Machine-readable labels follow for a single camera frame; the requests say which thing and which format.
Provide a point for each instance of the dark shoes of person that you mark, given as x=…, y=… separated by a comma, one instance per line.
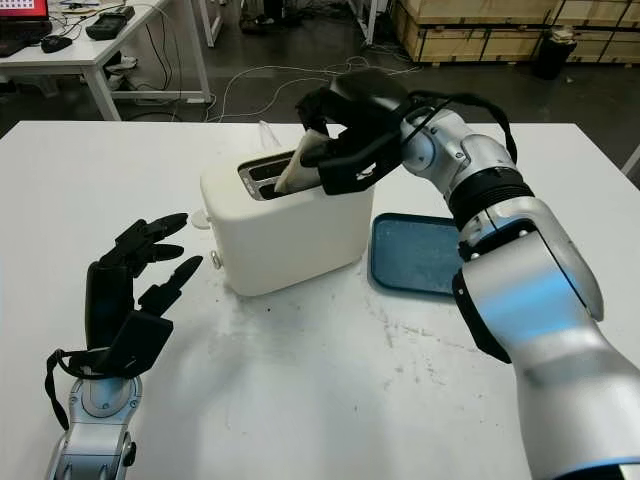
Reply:
x=260, y=25

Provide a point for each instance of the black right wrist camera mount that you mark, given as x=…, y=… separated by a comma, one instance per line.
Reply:
x=345, y=180

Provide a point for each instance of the black handheld controller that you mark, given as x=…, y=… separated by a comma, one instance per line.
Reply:
x=110, y=22

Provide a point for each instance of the white office desk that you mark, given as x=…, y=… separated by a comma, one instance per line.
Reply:
x=95, y=52

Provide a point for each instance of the slice of bread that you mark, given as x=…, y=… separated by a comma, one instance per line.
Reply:
x=300, y=170

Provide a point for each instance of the silver toaster knob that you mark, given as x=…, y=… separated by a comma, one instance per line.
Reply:
x=215, y=260

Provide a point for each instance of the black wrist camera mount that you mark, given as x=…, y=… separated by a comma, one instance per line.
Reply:
x=142, y=340
x=345, y=180

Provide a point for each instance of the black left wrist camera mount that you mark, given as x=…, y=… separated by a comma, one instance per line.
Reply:
x=142, y=340

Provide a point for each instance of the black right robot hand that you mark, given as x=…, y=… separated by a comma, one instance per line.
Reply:
x=370, y=97

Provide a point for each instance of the black computer mouse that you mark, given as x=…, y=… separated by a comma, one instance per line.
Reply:
x=56, y=44

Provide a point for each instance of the plywood shipping crate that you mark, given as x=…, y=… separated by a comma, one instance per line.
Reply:
x=475, y=11
x=475, y=45
x=607, y=27

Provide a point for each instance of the white toaster lever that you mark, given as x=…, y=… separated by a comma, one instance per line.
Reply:
x=201, y=221

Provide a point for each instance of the white two-slot toaster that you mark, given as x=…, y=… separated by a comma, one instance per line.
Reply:
x=290, y=245

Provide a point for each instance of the blue rectangular tray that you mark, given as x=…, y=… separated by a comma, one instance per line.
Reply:
x=410, y=255

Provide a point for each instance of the white table leg frame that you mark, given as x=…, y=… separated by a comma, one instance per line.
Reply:
x=367, y=22
x=212, y=22

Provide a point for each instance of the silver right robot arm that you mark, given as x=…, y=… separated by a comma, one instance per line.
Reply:
x=530, y=300

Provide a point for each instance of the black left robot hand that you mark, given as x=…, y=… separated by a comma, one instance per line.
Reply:
x=107, y=300

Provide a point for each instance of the black trash bin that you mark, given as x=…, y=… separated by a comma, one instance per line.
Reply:
x=552, y=57

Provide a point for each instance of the grey furniture edge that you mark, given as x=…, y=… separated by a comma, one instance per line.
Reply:
x=634, y=170

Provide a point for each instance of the laptop with red screen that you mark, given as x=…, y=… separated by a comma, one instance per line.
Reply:
x=20, y=20

